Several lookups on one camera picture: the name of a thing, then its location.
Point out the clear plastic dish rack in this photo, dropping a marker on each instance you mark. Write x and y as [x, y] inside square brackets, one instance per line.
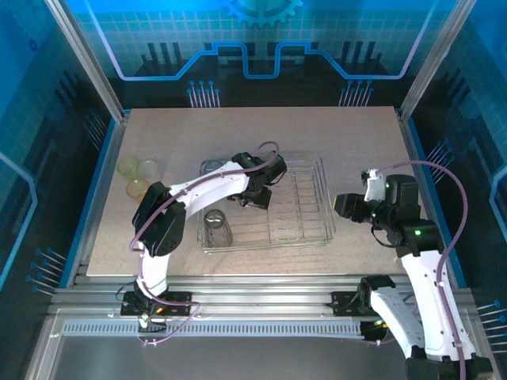
[328, 206]

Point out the clear plastic cup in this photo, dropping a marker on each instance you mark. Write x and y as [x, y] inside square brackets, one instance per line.
[212, 166]

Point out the smoke grey plastic cup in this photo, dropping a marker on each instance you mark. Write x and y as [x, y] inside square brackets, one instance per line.
[218, 233]

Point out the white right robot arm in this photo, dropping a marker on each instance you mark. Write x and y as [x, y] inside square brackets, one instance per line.
[396, 316]

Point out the blue table edge trim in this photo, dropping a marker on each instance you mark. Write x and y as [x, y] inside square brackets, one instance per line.
[415, 136]
[79, 237]

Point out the pale green plastic cup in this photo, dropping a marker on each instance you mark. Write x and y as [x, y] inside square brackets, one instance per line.
[148, 169]

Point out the yellow plastic cup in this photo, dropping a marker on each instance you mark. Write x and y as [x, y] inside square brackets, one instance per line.
[136, 188]

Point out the aluminium frame rail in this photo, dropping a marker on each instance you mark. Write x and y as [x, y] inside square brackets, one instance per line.
[257, 285]

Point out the aluminium frame post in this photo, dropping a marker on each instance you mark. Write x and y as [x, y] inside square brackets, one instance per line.
[94, 67]
[435, 59]

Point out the grey metal base plate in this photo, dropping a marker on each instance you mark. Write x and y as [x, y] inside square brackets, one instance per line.
[237, 360]

